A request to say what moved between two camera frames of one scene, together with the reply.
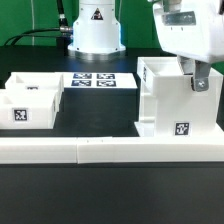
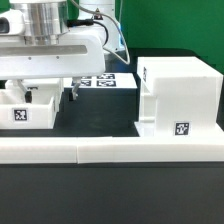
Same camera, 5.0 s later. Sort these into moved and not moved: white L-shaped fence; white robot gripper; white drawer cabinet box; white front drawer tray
Moved: white robot gripper
Not moved: white front drawer tray; white drawer cabinet box; white L-shaped fence
